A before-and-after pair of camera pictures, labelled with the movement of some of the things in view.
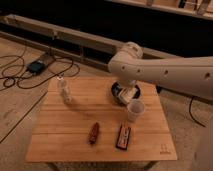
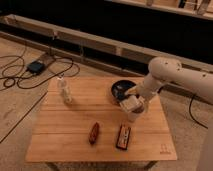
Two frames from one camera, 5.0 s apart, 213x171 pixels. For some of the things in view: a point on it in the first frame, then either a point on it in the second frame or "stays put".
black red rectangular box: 123,137 stays put
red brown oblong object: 94,134 stays put
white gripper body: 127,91 -> 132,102
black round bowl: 117,85 stays put
